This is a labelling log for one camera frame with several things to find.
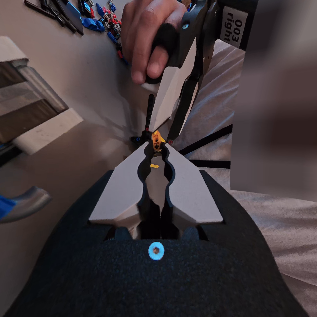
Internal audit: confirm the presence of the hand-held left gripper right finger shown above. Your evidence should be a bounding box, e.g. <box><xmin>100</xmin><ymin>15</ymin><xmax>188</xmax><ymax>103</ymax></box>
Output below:
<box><xmin>161</xmin><ymin>142</ymin><xmax>224</xmax><ymax>229</ymax></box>

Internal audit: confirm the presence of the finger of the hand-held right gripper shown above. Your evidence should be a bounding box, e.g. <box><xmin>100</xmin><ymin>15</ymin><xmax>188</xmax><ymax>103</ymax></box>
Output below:
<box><xmin>148</xmin><ymin>37</ymin><xmax>197</xmax><ymax>133</ymax></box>
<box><xmin>166</xmin><ymin>74</ymin><xmax>206</xmax><ymax>141</ymax></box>

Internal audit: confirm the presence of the black lego assembly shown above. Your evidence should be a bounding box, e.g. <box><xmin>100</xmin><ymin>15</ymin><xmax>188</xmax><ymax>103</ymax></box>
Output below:
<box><xmin>130</xmin><ymin>94</ymin><xmax>174</xmax><ymax>159</ymax></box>

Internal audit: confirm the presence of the black strap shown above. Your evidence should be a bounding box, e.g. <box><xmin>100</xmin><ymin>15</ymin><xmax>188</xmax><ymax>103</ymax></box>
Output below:
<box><xmin>178</xmin><ymin>124</ymin><xmax>233</xmax><ymax>169</ymax></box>

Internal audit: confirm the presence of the pile of loose lego pieces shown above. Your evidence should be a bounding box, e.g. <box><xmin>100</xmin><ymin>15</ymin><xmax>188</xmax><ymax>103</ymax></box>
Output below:
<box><xmin>24</xmin><ymin>0</ymin><xmax>130</xmax><ymax>66</ymax></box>

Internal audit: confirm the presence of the person's right hand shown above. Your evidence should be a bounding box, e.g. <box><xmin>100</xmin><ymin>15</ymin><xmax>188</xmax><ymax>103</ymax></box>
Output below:
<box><xmin>121</xmin><ymin>0</ymin><xmax>188</xmax><ymax>85</ymax></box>

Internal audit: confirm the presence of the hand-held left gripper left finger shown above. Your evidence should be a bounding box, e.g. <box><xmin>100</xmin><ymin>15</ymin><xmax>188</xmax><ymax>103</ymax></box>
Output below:
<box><xmin>88</xmin><ymin>142</ymin><xmax>152</xmax><ymax>229</ymax></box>

